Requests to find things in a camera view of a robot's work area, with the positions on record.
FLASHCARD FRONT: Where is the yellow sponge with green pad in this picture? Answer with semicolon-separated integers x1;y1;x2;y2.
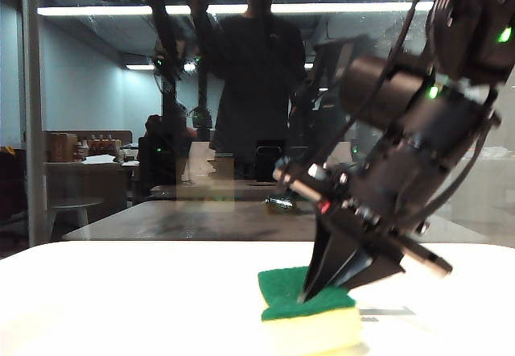
257;266;364;356

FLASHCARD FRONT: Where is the long black arm cable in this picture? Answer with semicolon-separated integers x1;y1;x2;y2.
279;0;439;182

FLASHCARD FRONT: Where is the white round stool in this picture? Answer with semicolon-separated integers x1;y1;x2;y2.
48;197;104;241

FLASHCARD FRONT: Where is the black looped wrist cable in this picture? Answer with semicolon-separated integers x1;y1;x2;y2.
402;114;503;230

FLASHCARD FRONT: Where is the grey vertical frame post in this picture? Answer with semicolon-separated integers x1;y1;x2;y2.
20;0;49;248

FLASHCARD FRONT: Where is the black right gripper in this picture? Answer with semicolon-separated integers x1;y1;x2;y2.
273;132;454;304

